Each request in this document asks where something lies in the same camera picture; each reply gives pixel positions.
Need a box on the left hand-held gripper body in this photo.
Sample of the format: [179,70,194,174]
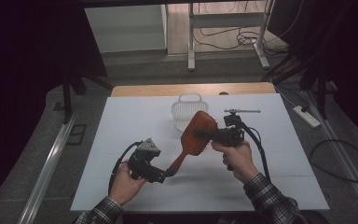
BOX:
[127,137,166,182]

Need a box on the right hand-held gripper cable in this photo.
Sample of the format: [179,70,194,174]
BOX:
[238,119,272,182]

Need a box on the hand-held gripper cable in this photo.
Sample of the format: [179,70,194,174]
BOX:
[238,119,272,182]
[107,140,144,196]

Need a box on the dark floor plate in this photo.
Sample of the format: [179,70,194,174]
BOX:
[65,123,88,147]

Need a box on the black stand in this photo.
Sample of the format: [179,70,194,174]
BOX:
[260,50,339,121]
[61,69,114,125]

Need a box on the person's left hand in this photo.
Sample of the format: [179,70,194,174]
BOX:
[108,160,149,207]

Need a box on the white cabinet panel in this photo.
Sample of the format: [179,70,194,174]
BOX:
[84,4,169,54]

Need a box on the person's right hand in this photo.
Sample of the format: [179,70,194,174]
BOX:
[210,139,261,187]

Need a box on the white desk frame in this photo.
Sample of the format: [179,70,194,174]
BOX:
[187,0,272,72]

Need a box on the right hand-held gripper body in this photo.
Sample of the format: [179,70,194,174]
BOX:
[212,107,262,147]

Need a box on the white table board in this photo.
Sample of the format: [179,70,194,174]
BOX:
[70,92,331,213]

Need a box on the wooden table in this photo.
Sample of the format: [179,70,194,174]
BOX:
[110,81,277,98]

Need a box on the tangle of black cables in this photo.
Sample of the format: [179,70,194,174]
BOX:
[193,26,291,56]

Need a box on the aluminium rail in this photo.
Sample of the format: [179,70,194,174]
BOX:
[17,104,86,224]
[300,89,358,222]

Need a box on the left hand-held gripper cable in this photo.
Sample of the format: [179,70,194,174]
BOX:
[107,140,144,196]

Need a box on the white plastic basket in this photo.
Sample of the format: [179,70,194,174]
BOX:
[171,91,210,133]

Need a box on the white power strip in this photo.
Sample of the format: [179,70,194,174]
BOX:
[292,105,322,129]

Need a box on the wooden hairbrush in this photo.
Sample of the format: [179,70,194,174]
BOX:
[167,109,221,177]

